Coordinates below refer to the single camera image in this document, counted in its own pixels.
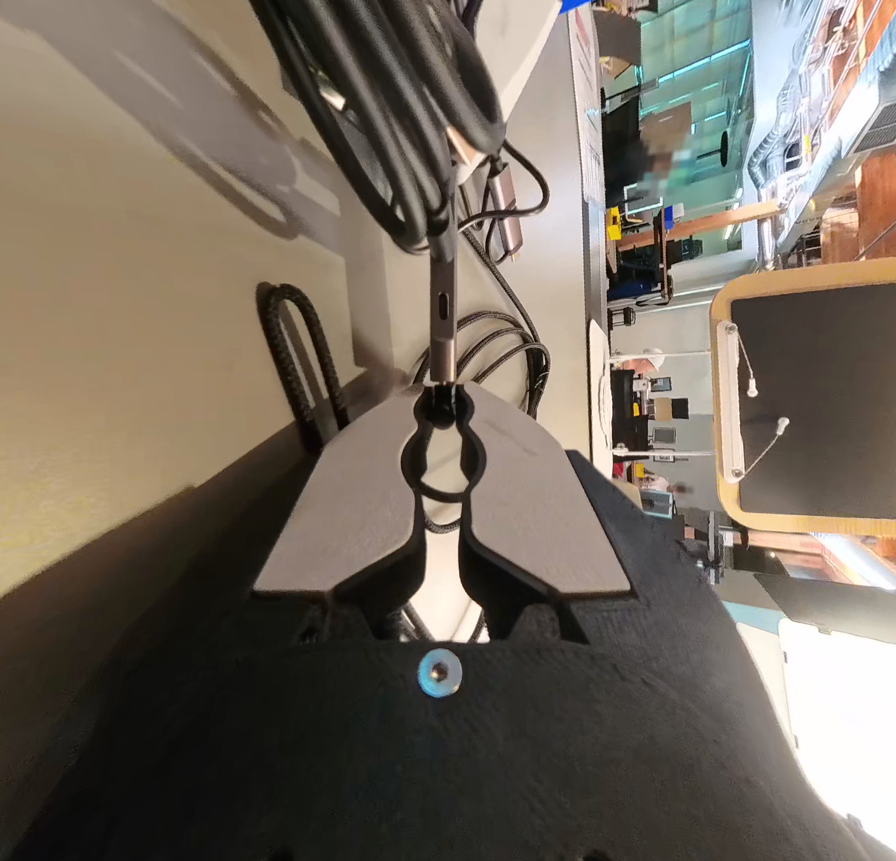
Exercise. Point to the white stand with poles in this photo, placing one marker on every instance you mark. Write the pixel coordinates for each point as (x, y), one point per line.
(600, 399)

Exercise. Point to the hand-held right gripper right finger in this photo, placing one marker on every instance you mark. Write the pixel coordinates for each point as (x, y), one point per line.
(546, 518)

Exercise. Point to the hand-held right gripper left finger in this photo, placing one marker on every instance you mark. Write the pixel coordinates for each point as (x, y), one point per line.
(343, 511)

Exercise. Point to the wooden beam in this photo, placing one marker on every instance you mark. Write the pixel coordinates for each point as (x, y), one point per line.
(721, 220)

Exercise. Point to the white light panel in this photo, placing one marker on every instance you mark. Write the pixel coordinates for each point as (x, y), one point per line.
(840, 700)

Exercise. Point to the wood-framed black board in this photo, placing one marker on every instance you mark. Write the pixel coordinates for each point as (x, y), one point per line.
(819, 399)

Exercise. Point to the black round pedestal stand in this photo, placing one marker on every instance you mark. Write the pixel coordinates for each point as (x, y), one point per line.
(726, 150)

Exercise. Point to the laminated instruction sheet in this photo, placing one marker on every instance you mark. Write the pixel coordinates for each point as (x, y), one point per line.
(588, 105)

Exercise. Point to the grey USB adapter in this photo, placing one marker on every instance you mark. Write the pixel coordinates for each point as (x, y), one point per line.
(505, 210)

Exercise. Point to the grey slim USB hub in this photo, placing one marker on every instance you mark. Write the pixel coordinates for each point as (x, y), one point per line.
(444, 280)

